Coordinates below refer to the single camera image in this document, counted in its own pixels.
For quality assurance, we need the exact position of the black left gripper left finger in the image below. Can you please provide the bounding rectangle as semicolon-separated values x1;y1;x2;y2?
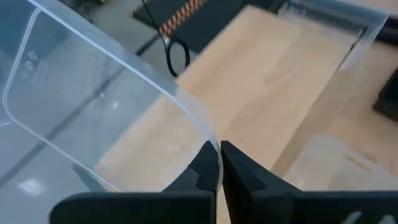
49;140;220;224

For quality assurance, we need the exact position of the black looped floor cable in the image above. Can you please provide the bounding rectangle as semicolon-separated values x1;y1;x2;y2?
141;0;192;78

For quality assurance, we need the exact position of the orange black striped tape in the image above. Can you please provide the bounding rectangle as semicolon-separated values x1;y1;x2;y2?
158;0;208;37

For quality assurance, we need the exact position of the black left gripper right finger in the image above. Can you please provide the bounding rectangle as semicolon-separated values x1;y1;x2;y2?
221;140;398;224

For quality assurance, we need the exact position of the black floor mat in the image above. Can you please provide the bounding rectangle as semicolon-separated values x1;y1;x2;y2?
132;0;249;54

